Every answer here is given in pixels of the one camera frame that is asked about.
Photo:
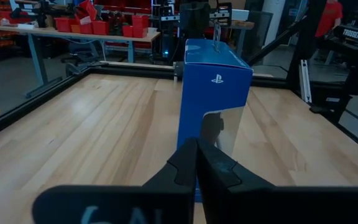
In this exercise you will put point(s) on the person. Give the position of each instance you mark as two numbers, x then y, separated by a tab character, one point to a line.
329	15

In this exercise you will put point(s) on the black aluminium table frame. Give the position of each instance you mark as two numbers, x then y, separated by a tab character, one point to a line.
26	106

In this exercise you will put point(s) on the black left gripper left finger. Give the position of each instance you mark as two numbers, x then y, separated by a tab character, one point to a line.
182	168

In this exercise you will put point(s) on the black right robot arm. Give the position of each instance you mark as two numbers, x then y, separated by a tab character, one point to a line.
353	62

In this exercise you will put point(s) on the silver aluminium bracket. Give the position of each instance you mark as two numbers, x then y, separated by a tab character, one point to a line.
305	84

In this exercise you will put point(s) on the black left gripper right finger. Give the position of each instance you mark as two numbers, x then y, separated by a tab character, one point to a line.
216	168

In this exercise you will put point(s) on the blue DualShock controller box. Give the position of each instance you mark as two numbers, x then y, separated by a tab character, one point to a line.
213	93

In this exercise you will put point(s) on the red plastic bin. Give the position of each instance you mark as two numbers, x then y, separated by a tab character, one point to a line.
99	28
63	25
140	26
89	9

